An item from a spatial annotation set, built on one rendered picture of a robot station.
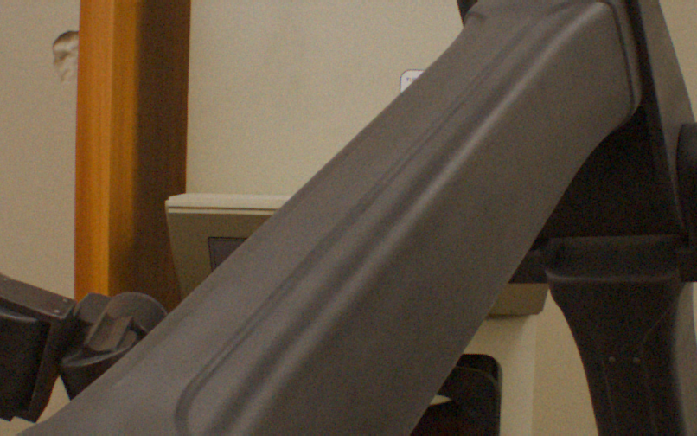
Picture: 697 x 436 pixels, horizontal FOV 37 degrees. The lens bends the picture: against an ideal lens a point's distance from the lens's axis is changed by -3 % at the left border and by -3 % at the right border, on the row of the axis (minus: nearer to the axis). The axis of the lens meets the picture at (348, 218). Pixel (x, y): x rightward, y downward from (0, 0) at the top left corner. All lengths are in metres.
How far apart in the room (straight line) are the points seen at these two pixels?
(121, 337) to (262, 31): 0.36
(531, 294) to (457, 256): 0.65
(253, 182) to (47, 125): 0.54
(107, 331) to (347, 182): 0.46
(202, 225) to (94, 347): 0.20
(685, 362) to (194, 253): 0.48
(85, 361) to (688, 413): 0.37
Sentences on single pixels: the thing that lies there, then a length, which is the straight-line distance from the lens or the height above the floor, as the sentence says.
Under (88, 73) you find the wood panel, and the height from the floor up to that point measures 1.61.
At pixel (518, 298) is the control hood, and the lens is 0.93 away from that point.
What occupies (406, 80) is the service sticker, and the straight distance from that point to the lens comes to 0.95.
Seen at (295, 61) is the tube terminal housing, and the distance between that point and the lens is 0.95.
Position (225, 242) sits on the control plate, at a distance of 0.86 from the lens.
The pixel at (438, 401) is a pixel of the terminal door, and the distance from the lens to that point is 0.81.
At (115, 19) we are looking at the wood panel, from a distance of 0.89.
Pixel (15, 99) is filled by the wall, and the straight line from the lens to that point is 1.45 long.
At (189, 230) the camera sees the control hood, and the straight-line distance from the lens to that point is 0.86.
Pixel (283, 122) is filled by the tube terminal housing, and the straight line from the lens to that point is 0.95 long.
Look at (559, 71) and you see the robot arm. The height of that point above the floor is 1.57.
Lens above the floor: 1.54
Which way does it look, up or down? 3 degrees down
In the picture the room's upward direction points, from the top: 1 degrees clockwise
